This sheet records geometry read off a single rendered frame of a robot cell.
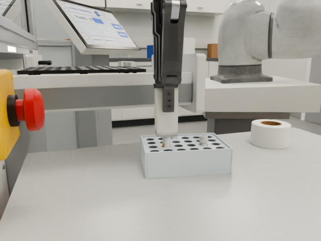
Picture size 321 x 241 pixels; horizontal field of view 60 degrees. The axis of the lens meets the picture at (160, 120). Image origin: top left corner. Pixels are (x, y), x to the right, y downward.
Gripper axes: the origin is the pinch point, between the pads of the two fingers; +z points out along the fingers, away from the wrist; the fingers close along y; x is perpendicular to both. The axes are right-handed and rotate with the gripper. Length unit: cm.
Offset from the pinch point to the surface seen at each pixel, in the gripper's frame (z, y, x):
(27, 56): -7.4, -36.6, -29.1
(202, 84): -2.4, -11.4, 8.6
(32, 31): -16, -66, -36
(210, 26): -55, -419, 139
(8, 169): 9.7, -4.8, -23.9
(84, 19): -25, -113, -23
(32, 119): -2.1, 13.5, -13.9
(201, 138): 4.4, 0.4, 5.3
